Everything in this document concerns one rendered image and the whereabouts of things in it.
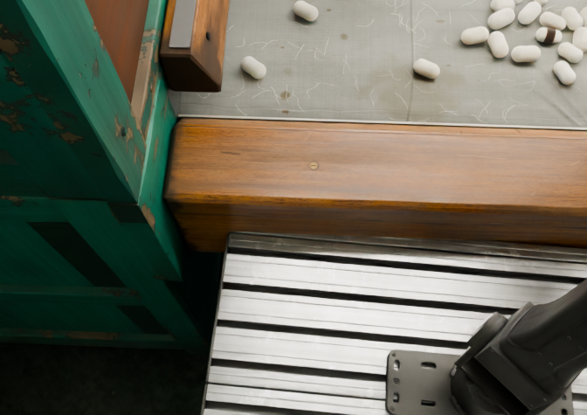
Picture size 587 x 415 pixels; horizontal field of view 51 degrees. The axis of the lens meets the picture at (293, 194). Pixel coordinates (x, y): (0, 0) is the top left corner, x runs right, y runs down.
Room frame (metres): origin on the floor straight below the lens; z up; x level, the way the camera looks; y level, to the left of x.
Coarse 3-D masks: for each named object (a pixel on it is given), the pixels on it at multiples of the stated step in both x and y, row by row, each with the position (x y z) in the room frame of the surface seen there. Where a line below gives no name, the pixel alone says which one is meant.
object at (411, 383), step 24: (408, 360) 0.11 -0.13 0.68; (432, 360) 0.11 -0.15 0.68; (456, 360) 0.11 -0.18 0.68; (408, 384) 0.09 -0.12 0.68; (432, 384) 0.09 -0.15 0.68; (456, 384) 0.08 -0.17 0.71; (408, 408) 0.06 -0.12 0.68; (432, 408) 0.06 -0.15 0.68; (456, 408) 0.06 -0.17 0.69; (480, 408) 0.06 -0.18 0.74; (552, 408) 0.06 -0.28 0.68
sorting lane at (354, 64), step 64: (256, 0) 0.58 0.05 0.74; (320, 0) 0.57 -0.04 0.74; (384, 0) 0.57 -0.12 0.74; (448, 0) 0.57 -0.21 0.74; (576, 0) 0.57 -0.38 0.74; (320, 64) 0.47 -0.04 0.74; (384, 64) 0.47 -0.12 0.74; (448, 64) 0.47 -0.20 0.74; (512, 64) 0.47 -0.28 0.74; (576, 64) 0.47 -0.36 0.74; (576, 128) 0.37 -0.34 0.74
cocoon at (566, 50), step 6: (558, 48) 0.48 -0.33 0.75; (564, 48) 0.48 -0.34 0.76; (570, 48) 0.48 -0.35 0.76; (576, 48) 0.48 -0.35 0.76; (564, 54) 0.47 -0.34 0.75; (570, 54) 0.47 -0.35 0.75; (576, 54) 0.47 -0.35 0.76; (582, 54) 0.47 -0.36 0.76; (570, 60) 0.47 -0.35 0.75; (576, 60) 0.46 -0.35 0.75
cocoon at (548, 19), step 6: (546, 12) 0.54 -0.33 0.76; (540, 18) 0.53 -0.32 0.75; (546, 18) 0.53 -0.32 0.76; (552, 18) 0.52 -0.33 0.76; (558, 18) 0.52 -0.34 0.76; (546, 24) 0.52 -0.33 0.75; (552, 24) 0.52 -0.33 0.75; (558, 24) 0.52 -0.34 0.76; (564, 24) 0.52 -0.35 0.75; (558, 30) 0.51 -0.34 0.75
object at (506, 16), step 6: (498, 12) 0.53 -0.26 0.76; (504, 12) 0.53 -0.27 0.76; (510, 12) 0.53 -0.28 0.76; (492, 18) 0.53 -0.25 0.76; (498, 18) 0.52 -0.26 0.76; (504, 18) 0.52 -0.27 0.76; (510, 18) 0.53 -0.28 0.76; (492, 24) 0.52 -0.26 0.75; (498, 24) 0.52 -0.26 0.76; (504, 24) 0.52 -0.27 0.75
